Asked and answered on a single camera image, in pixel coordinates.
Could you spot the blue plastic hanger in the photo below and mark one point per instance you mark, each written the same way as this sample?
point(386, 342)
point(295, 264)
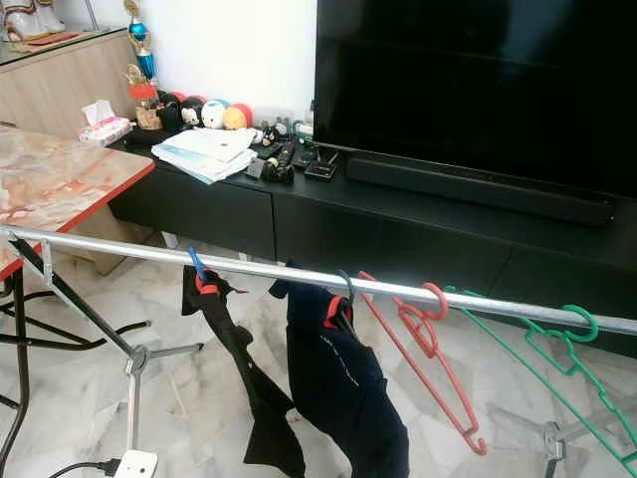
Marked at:
point(197, 262)

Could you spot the black shirt red collar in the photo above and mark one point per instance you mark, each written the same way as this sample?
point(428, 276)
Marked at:
point(239, 349)

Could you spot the black hanger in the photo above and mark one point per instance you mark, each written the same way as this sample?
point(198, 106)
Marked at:
point(350, 289)

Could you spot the red plastic hanger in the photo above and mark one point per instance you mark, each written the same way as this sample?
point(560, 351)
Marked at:
point(423, 334)

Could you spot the green plastic hanger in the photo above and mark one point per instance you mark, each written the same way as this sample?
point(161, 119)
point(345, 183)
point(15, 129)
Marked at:
point(594, 324)

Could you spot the marble pattern folding table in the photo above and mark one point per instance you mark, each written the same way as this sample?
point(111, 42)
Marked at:
point(60, 179)

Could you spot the silver metal clothes rack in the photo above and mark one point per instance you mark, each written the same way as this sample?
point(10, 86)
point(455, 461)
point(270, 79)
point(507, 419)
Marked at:
point(119, 250)

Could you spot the pink white tissue box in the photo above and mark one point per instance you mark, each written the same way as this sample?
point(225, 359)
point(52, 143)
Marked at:
point(105, 129)

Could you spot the light wooden sideboard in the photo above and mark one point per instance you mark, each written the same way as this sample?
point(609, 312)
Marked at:
point(60, 90)

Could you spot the black low TV cabinet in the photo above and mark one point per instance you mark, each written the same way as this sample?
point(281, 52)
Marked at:
point(199, 214)

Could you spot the red lidded jar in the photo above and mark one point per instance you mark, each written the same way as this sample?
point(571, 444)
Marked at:
point(145, 98)

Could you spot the red flat tray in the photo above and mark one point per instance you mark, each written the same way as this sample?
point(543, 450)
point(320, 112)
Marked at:
point(55, 39)

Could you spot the stack of white papers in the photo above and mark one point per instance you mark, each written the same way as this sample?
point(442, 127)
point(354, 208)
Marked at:
point(204, 151)

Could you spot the white ceramic figurine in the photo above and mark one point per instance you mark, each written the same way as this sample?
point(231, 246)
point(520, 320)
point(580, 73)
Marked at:
point(35, 18)

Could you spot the black mouse plush white face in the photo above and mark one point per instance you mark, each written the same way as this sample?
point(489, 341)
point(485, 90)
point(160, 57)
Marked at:
point(190, 113)

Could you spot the blue and gold trophy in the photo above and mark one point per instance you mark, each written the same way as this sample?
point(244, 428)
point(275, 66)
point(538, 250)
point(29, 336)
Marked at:
point(139, 35)

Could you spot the white round plush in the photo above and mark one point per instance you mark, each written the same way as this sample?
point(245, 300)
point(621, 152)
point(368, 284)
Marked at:
point(214, 113)

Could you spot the white power strip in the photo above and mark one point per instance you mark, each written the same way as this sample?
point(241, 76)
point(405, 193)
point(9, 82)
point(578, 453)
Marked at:
point(136, 465)

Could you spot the orange round plush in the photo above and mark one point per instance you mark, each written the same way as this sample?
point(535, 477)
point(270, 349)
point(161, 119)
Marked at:
point(238, 117)

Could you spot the black tape dispenser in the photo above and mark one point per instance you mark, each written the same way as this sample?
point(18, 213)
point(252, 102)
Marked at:
point(277, 172)

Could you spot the small panda figurine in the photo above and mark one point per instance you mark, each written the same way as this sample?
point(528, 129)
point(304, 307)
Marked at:
point(269, 132)

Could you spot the black remote control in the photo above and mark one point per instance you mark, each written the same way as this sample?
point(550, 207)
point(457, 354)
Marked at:
point(284, 154)

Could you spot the green white cup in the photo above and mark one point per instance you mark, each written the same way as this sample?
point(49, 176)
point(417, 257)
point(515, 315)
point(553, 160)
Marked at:
point(304, 127)

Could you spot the dark navy printed t-shirt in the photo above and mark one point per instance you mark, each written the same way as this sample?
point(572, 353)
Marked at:
point(338, 378)

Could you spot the black soundbar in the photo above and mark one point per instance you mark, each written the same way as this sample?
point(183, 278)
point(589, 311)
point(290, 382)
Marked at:
point(458, 189)

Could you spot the large black television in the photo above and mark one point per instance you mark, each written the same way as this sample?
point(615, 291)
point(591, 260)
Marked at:
point(468, 80)

